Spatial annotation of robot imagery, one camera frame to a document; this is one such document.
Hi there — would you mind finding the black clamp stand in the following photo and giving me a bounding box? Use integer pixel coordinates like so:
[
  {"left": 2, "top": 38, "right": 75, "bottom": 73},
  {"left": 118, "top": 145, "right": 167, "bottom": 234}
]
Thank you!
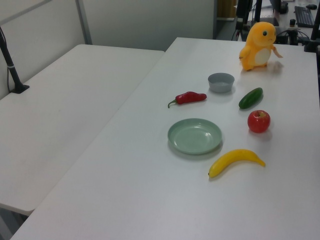
[{"left": 303, "top": 13, "right": 320, "bottom": 53}]

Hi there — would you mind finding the orange plush toy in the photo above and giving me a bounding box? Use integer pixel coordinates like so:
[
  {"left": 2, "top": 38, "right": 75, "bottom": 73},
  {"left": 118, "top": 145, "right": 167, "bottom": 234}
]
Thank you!
[{"left": 238, "top": 21, "right": 284, "bottom": 73}]

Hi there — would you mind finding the green cucumber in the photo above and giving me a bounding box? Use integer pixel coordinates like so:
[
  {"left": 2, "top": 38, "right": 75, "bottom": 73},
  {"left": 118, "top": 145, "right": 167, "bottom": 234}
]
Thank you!
[{"left": 238, "top": 87, "right": 264, "bottom": 110}]

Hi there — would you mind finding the black computer keyboard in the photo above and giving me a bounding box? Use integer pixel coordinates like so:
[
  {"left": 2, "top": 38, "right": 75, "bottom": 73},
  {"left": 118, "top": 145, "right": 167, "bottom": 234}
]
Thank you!
[{"left": 294, "top": 5, "right": 316, "bottom": 28}]

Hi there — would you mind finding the yellow wooden cabinet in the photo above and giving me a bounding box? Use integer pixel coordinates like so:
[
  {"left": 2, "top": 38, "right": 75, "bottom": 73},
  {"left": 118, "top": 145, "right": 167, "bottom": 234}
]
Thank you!
[{"left": 216, "top": 0, "right": 237, "bottom": 20}]

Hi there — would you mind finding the grey bowl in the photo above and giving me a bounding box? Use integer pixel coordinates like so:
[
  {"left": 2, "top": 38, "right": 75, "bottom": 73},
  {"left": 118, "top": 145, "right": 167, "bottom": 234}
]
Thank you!
[{"left": 207, "top": 72, "right": 235, "bottom": 94}]

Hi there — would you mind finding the red apple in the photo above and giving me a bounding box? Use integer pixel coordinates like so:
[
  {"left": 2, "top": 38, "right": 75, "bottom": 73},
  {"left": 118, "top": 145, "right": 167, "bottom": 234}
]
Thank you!
[{"left": 247, "top": 109, "right": 271, "bottom": 134}]

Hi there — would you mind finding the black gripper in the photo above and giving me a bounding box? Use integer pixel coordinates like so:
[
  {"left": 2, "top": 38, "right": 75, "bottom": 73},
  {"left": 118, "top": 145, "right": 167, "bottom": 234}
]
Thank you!
[{"left": 235, "top": 0, "right": 252, "bottom": 32}]

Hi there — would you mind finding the pale green plate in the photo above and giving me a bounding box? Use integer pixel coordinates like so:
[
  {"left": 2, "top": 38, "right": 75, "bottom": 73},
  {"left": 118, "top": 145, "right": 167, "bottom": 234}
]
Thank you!
[{"left": 167, "top": 118, "right": 223, "bottom": 156}]

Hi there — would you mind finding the white side table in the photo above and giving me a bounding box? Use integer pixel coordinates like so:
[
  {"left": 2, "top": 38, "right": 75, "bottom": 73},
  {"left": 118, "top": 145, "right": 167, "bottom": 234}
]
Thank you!
[{"left": 0, "top": 44, "right": 166, "bottom": 217}]

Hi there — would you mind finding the black pole stand with base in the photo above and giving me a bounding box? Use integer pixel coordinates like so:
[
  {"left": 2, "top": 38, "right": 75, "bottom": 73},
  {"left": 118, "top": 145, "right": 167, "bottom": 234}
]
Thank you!
[{"left": 0, "top": 24, "right": 30, "bottom": 95}]

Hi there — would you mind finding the thin black upright pole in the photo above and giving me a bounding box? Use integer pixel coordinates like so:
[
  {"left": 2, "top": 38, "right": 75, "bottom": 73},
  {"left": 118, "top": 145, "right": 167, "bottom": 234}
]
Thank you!
[{"left": 254, "top": 0, "right": 263, "bottom": 24}]

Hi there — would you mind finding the yellow banana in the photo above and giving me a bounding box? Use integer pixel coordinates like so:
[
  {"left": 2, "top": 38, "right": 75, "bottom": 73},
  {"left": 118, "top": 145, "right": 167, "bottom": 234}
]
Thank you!
[{"left": 207, "top": 148, "right": 266, "bottom": 179}]

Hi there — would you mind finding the grey metal partition post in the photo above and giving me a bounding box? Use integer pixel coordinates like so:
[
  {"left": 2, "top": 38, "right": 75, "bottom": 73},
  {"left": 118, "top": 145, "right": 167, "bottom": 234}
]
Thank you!
[{"left": 75, "top": 0, "right": 93, "bottom": 46}]

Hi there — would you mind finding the red chili pepper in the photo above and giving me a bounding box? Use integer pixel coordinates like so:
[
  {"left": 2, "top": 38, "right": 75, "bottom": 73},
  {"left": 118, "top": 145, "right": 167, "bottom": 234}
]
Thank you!
[{"left": 167, "top": 91, "right": 208, "bottom": 109}]

